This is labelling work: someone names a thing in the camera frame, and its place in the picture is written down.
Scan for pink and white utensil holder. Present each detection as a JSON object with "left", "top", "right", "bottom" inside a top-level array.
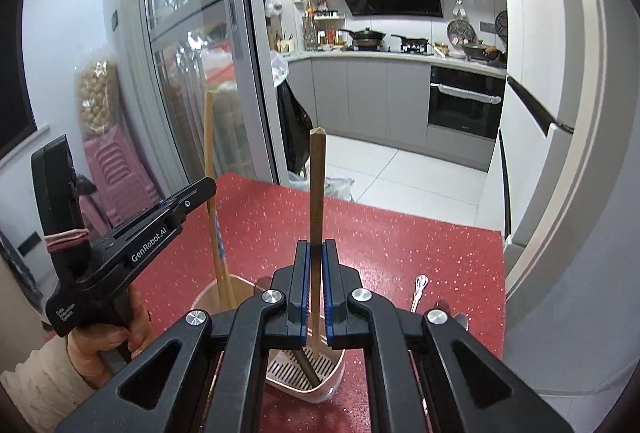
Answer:
[{"left": 192, "top": 274, "right": 346, "bottom": 405}]

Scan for pink elastic band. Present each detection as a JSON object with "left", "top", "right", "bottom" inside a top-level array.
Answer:
[{"left": 44, "top": 229, "right": 92, "bottom": 255}]

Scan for white plastic bag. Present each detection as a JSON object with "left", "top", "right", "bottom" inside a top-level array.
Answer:
[{"left": 287, "top": 170, "right": 357, "bottom": 202}]

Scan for light wooden printed chopstick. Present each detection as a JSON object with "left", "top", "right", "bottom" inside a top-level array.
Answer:
[{"left": 204, "top": 92, "right": 237, "bottom": 311}]

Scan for white refrigerator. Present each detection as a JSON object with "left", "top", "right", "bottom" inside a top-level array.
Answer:
[{"left": 492, "top": 0, "right": 608, "bottom": 266}]

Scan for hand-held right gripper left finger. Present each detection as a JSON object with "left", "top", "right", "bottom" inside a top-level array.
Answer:
[{"left": 52, "top": 240, "right": 311, "bottom": 433}]

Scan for clear bag of nuts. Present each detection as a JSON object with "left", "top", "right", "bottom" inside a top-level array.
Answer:
[{"left": 75, "top": 47, "right": 122, "bottom": 135}]

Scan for metal spoon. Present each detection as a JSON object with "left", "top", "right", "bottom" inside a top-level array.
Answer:
[{"left": 411, "top": 274, "right": 431, "bottom": 314}]

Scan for black built-in oven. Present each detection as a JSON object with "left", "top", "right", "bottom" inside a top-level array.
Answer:
[{"left": 427, "top": 66, "right": 507, "bottom": 145}]

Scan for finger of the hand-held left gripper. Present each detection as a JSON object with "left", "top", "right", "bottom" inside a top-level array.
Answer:
[{"left": 161, "top": 177, "right": 218, "bottom": 227}]

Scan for black trash bag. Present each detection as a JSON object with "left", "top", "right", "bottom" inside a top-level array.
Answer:
[{"left": 276, "top": 80, "right": 314, "bottom": 175}]

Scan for black wok with lid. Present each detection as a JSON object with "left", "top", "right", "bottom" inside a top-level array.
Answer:
[{"left": 337, "top": 27, "right": 388, "bottom": 50}]

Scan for dark wok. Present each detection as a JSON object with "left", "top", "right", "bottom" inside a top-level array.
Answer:
[{"left": 460, "top": 40, "right": 502, "bottom": 62}]

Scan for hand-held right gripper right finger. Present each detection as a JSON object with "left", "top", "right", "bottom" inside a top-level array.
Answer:
[{"left": 322, "top": 239, "right": 573, "bottom": 433}]

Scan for round metal strainer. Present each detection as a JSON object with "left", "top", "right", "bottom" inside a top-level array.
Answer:
[{"left": 446, "top": 19, "right": 477, "bottom": 49}]

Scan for dark brown wooden chopstick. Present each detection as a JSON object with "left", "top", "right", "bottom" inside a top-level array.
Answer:
[{"left": 308, "top": 127, "right": 326, "bottom": 386}]

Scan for spice rack with bottles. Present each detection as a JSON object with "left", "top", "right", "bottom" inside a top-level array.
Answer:
[{"left": 301, "top": 0, "right": 347, "bottom": 52}]

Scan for grey kitchen cabinets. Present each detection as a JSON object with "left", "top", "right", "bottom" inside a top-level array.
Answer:
[{"left": 287, "top": 56, "right": 506, "bottom": 172}]

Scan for stack of pink stools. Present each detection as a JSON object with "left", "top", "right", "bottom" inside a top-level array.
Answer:
[{"left": 81, "top": 123, "right": 162, "bottom": 236}]

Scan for black frying pan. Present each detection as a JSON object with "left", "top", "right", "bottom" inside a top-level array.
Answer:
[{"left": 390, "top": 33, "right": 431, "bottom": 52}]

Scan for person's left forearm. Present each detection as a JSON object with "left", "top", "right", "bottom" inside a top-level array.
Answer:
[{"left": 0, "top": 338, "right": 97, "bottom": 414}]

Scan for glass sliding door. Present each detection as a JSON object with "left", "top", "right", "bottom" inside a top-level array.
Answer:
[{"left": 119, "top": 0, "right": 282, "bottom": 186}]

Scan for person's left hand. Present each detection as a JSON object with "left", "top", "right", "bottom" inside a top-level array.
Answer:
[{"left": 67, "top": 289, "right": 153, "bottom": 389}]

